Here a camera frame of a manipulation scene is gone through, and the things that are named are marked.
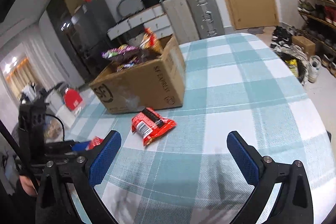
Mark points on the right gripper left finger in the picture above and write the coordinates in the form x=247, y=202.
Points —
x=84, y=169

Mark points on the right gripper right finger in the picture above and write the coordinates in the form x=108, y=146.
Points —
x=293, y=203

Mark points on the purple snack bag large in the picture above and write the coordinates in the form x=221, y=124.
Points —
x=125, y=48

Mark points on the small red snack packet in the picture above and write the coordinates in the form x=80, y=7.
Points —
x=94, y=142

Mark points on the purple snack bag small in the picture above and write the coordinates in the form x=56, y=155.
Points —
x=129, y=64

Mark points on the person's left hand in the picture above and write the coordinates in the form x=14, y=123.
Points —
x=28, y=186

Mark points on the red gift box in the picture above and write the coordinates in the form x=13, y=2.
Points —
x=72, y=99

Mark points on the red white snack bag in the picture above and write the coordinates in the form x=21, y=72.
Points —
x=151, y=125

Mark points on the brown cardboard SF box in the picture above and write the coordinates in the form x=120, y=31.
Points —
x=159, y=83

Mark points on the black refrigerator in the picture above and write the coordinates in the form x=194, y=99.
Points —
x=91, y=21

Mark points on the teal plaid tablecloth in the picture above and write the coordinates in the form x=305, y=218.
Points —
x=233, y=83

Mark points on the orange noodle snack bag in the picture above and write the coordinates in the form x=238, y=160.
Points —
x=150, y=41

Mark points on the small cardboard box floor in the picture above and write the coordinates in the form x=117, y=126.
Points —
x=307, y=46

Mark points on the white drawer desk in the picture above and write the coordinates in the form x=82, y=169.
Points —
x=154, y=18

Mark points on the beige hard suitcase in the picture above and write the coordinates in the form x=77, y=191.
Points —
x=181, y=20

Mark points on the silver hard suitcase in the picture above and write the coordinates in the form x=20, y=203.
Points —
x=207, y=18

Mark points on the wooden shoe rack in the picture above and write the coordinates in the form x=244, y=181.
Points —
x=319, y=28

